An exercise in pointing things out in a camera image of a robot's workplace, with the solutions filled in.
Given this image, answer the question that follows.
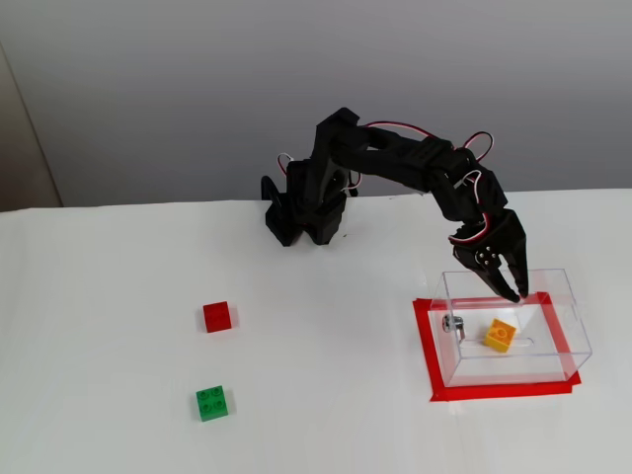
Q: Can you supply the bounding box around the yellow lego brick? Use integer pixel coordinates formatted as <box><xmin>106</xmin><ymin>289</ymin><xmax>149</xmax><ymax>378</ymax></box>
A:
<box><xmin>482</xmin><ymin>318</ymin><xmax>517</xmax><ymax>355</ymax></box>

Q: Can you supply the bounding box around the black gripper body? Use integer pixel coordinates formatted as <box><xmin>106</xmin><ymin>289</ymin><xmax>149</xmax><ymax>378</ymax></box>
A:
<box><xmin>449</xmin><ymin>208</ymin><xmax>528</xmax><ymax>269</ymax></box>

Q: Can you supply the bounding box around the silver cylinder lock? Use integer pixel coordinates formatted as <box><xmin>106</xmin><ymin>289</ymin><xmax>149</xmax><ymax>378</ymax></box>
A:
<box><xmin>441</xmin><ymin>314</ymin><xmax>468</xmax><ymax>342</ymax></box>

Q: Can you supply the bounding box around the green lego brick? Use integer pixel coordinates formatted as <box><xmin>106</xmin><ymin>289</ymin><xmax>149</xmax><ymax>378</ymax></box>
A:
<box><xmin>196</xmin><ymin>384</ymin><xmax>231</xmax><ymax>424</ymax></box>

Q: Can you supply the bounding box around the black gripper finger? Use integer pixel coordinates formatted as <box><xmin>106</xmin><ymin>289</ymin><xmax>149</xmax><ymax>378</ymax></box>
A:
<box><xmin>506</xmin><ymin>246</ymin><xmax>531</xmax><ymax>298</ymax></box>
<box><xmin>468</xmin><ymin>246</ymin><xmax>521</xmax><ymax>304</ymax></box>

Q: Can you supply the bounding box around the transparent plastic box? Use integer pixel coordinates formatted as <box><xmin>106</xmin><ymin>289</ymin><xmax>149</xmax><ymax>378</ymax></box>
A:
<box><xmin>428</xmin><ymin>268</ymin><xmax>593</xmax><ymax>389</ymax></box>

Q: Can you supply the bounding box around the black table clamp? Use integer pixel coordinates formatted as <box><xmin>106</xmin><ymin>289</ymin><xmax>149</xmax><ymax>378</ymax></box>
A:
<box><xmin>260</xmin><ymin>176</ymin><xmax>288</xmax><ymax>218</ymax></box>

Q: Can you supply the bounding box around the red tape frame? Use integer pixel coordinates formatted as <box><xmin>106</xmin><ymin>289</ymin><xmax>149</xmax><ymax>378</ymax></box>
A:
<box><xmin>412</xmin><ymin>290</ymin><xmax>583</xmax><ymax>404</ymax></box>

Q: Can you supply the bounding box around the red lego brick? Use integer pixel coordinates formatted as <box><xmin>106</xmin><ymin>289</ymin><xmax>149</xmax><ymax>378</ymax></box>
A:
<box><xmin>201</xmin><ymin>300</ymin><xmax>233</xmax><ymax>334</ymax></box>

